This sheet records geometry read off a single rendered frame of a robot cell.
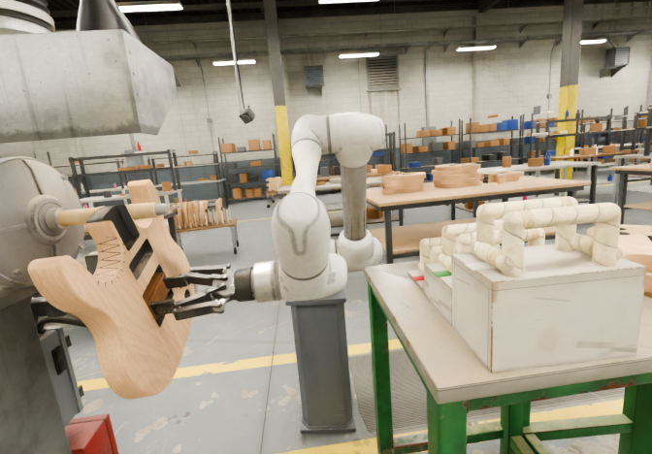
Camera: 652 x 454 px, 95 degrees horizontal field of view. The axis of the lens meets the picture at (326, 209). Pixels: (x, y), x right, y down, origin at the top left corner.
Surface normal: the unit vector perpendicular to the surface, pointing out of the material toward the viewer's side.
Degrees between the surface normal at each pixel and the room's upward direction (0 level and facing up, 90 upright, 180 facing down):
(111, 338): 94
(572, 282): 90
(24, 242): 94
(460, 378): 0
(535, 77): 90
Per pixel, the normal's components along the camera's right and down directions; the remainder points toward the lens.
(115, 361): 0.09, 0.11
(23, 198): 0.98, -0.19
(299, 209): 0.00, -0.55
